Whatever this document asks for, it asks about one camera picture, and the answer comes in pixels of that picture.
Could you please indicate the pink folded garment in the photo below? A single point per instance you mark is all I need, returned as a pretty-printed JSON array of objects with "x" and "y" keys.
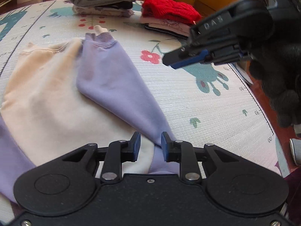
[{"x": 166, "y": 24}]

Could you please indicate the black folded garment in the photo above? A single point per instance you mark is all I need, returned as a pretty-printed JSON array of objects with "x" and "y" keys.
[{"x": 122, "y": 5}]

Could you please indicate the red knit sweater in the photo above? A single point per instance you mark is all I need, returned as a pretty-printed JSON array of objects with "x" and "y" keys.
[{"x": 171, "y": 10}]

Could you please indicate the lavender and cream sweatshirt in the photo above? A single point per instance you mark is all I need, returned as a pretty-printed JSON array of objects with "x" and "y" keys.
[{"x": 44, "y": 116}]

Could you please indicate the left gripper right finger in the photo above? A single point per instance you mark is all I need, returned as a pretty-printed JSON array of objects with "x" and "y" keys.
[{"x": 183, "y": 153}]

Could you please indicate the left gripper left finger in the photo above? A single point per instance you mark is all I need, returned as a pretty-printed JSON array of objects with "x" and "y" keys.
[{"x": 115, "y": 155}]

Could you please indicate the floral white folded garment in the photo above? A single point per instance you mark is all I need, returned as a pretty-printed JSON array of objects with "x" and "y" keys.
[{"x": 102, "y": 11}]

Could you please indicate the grey slipper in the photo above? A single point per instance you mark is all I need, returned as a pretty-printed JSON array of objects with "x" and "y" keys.
[{"x": 295, "y": 146}]

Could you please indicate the black white striped garment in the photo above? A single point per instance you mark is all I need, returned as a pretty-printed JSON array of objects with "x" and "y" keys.
[{"x": 165, "y": 31}]

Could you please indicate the patterned foam play mat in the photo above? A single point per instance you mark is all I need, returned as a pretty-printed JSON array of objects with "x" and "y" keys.
[{"x": 120, "y": 68}]

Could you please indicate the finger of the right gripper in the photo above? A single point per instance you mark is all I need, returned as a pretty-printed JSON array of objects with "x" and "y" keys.
[
  {"x": 183, "y": 56},
  {"x": 177, "y": 62}
]

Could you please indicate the black gloved right hand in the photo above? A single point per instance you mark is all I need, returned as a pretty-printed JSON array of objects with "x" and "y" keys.
[{"x": 278, "y": 69}]

